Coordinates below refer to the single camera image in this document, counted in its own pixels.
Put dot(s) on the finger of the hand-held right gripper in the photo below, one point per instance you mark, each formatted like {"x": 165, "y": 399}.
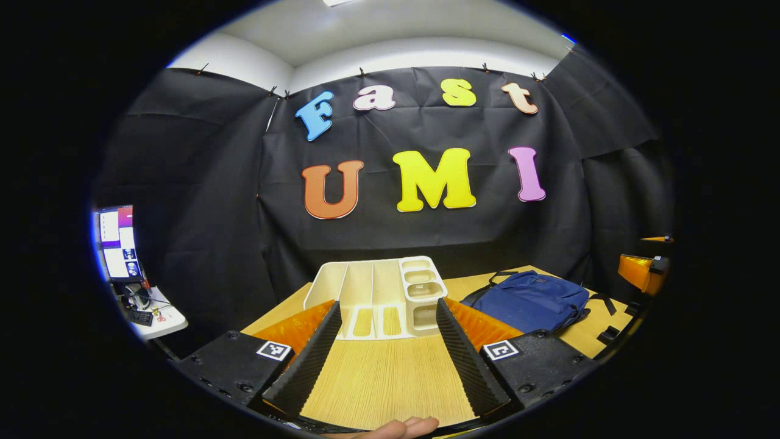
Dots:
{"x": 658, "y": 239}
{"x": 640, "y": 273}

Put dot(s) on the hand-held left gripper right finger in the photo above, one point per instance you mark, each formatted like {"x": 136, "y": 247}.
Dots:
{"x": 466, "y": 360}

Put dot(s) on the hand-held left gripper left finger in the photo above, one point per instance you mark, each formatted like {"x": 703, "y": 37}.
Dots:
{"x": 308, "y": 360}

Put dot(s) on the blue schoolbag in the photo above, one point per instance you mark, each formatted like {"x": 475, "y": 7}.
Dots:
{"x": 530, "y": 302}

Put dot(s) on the white bookshelf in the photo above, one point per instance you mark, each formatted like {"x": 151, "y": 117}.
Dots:
{"x": 359, "y": 286}

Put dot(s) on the white side table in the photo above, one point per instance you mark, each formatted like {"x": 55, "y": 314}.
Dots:
{"x": 170, "y": 320}

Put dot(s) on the computer monitor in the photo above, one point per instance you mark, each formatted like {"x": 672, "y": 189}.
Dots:
{"x": 120, "y": 244}

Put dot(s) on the ceiling light panel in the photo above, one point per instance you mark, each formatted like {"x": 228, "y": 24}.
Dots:
{"x": 338, "y": 2}

